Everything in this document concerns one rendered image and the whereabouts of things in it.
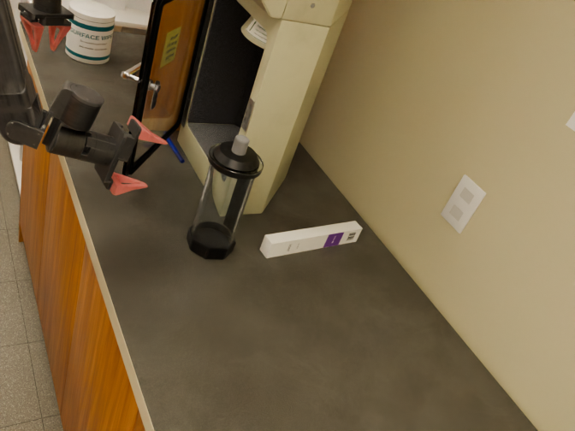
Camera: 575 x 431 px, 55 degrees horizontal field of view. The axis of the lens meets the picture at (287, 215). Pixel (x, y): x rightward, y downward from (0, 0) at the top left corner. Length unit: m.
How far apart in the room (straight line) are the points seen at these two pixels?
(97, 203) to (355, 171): 0.70
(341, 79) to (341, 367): 0.85
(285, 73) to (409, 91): 0.39
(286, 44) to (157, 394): 0.67
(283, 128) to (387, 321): 0.47
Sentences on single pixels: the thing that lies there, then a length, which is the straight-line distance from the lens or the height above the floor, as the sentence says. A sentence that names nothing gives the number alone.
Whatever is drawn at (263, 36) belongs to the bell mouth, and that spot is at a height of 1.34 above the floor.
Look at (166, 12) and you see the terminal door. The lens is 1.13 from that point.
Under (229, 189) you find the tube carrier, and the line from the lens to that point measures 1.06.
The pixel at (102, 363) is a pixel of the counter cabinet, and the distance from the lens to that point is 1.30.
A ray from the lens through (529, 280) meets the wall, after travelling 1.21.
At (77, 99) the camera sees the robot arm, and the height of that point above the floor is 1.24.
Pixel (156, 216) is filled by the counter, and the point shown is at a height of 0.94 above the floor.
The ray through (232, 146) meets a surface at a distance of 1.07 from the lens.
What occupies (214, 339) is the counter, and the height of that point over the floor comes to 0.94.
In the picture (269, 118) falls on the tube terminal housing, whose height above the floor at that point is 1.20.
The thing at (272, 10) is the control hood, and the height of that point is 1.42.
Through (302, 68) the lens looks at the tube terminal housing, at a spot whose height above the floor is 1.32.
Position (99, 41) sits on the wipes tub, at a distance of 1.81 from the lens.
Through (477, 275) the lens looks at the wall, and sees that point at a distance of 1.28.
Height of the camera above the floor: 1.70
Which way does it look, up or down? 34 degrees down
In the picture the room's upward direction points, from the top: 22 degrees clockwise
